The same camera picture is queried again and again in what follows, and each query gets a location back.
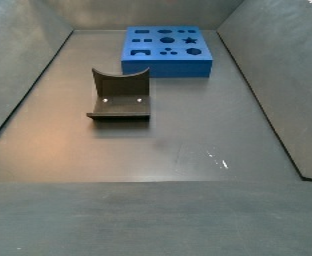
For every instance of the blue shape sorter block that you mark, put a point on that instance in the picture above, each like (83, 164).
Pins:
(172, 51)

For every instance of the black curved holder bracket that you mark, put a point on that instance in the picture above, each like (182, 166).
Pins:
(123, 95)

